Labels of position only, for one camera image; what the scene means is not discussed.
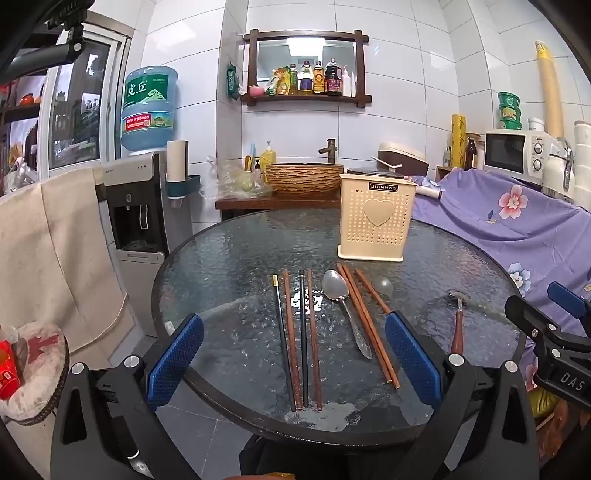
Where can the white plastic bottle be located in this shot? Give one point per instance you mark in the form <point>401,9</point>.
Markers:
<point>353,85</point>
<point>346,83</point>

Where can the clear plastic bags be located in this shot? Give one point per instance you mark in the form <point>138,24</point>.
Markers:
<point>235,182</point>

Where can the wooden framed mirror shelf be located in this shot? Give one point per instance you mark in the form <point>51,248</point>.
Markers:
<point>258,99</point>

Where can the red packet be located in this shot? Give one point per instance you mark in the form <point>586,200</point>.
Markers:
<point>9,371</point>

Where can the teal cup holder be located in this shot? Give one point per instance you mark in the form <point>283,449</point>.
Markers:
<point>184,187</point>

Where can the brown and cream rice cooker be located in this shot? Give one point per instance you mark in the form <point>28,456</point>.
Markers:
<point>399,159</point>

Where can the white kitchen appliance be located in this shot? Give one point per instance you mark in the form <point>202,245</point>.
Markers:
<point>559,170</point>

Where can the cushioned stool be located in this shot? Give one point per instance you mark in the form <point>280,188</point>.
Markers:
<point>37,369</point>

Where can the brown glass bottle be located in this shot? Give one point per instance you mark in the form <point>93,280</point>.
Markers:
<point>471,154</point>

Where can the blue water jug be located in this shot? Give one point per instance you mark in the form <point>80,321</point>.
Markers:
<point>147,110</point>

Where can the translucent grey spoon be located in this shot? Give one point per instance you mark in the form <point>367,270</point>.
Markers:
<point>384,286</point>

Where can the green cup stack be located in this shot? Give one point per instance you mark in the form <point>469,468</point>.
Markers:
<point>509,110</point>

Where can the bronze faucet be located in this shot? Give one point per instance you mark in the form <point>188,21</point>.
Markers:
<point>330,150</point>

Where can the long metal spoon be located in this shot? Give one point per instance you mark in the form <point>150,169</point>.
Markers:
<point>336,286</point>

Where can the cream perforated utensil holder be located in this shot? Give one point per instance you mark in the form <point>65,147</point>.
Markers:
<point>376,217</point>

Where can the purple floral cloth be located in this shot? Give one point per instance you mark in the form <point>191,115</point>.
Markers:
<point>485,221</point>

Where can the white lidded container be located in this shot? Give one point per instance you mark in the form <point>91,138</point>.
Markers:
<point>536,125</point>

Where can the dark soy sauce bottle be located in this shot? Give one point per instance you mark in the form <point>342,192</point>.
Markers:
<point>333,81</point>

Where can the plain black chopstick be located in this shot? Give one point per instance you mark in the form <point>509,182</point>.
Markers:
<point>303,341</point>

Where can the brown sauce bottle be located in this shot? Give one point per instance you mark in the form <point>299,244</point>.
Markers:
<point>318,81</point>

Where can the white lint roller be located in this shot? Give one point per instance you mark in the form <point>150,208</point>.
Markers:
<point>427,192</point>

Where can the green hanging packet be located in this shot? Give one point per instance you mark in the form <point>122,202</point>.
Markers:
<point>233,81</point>

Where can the yellow oil bottle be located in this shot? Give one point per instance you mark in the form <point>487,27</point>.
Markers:
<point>291,83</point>

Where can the yellow green packet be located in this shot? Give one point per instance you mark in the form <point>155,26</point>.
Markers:
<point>276,83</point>

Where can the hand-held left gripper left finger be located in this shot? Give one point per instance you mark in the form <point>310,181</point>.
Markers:
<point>175,355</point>

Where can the white microwave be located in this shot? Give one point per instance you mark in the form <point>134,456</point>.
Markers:
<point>512,152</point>

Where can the woven pattern basin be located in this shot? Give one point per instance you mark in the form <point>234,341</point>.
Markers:
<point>302,180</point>

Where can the yellow roll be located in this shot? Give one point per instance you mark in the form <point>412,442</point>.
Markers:
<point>458,141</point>

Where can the wooden counter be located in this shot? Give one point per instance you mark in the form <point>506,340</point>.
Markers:
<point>277,203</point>

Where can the tall beige cup tube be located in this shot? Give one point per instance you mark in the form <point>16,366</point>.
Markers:
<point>550,92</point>

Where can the pink bowl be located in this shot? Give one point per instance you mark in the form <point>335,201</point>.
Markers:
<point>256,91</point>

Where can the black chopstick with gold tip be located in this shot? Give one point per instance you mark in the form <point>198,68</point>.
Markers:
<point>284,341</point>

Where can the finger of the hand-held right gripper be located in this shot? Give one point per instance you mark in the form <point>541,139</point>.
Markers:
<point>531,318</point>
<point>565,297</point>

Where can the yellow soap dispenser bottle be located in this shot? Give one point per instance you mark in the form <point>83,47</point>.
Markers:
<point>268,159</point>

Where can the sliding glass window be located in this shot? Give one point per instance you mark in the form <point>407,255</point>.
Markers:
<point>78,106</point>

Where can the purple label bottle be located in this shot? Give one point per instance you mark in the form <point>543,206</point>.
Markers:
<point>305,81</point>

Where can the beige cloth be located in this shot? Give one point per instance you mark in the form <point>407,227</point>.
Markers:
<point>55,258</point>

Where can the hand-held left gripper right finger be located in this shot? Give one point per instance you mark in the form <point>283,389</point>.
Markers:
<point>413,360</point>

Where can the grey water dispenser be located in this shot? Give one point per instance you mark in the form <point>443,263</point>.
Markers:
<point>138,240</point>

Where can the stack of white paper cups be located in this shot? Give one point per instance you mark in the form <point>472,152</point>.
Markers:
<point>582,161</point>

